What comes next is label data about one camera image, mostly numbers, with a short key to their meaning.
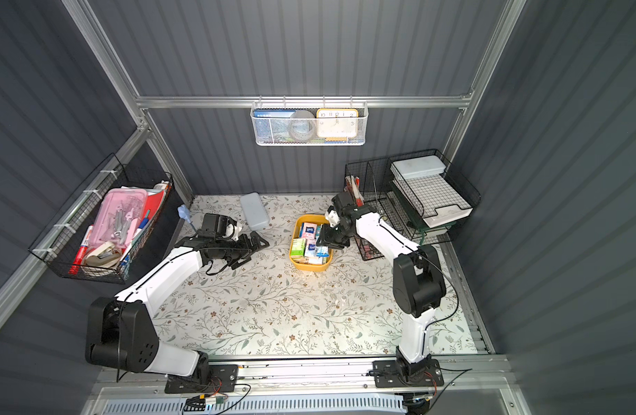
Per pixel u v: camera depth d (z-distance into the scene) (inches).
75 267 24.6
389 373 28.7
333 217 33.9
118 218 28.4
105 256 25.3
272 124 33.0
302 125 35.7
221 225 27.8
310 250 35.9
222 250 28.1
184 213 33.0
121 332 16.7
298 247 36.8
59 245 24.0
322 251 34.3
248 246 30.1
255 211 45.2
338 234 30.5
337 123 34.8
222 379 29.0
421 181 38.8
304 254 35.9
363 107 35.0
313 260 36.6
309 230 38.6
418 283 19.7
